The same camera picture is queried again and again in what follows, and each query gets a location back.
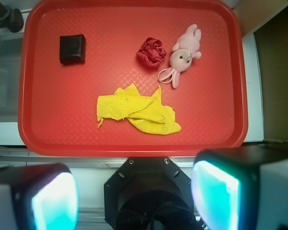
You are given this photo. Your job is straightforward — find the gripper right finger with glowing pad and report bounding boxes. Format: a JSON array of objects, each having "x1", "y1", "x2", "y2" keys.
[{"x1": 191, "y1": 147, "x2": 288, "y2": 230}]

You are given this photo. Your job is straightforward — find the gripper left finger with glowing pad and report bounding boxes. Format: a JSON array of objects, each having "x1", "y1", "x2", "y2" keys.
[{"x1": 0, "y1": 163, "x2": 79, "y2": 230}]

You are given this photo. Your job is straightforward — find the black box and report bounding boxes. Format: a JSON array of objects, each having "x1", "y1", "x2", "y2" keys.
[{"x1": 59, "y1": 34, "x2": 86, "y2": 65}]

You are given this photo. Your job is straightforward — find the red plastic tray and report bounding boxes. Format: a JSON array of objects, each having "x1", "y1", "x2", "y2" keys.
[{"x1": 18, "y1": 0, "x2": 248, "y2": 157}]

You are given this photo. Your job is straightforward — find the yellow cloth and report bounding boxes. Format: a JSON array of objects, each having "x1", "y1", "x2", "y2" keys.
[{"x1": 96, "y1": 84, "x2": 181, "y2": 135}]

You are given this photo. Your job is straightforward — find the pink plush bunny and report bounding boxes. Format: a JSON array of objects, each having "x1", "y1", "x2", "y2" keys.
[{"x1": 157, "y1": 24, "x2": 202, "y2": 89}]

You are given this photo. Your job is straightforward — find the crumpled red cloth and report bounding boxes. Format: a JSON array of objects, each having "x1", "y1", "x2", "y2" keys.
[{"x1": 136, "y1": 37, "x2": 166, "y2": 68}]

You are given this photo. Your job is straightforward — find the dark clamp knob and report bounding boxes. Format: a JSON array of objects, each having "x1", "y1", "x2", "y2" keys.
[{"x1": 0, "y1": 2, "x2": 24, "y2": 33}]

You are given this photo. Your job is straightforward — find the aluminium frame rail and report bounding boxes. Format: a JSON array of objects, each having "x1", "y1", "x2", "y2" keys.
[{"x1": 0, "y1": 145, "x2": 197, "y2": 168}]

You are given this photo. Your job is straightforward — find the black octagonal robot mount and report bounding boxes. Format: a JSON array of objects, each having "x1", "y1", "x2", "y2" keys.
[{"x1": 104, "y1": 157, "x2": 201, "y2": 230}]

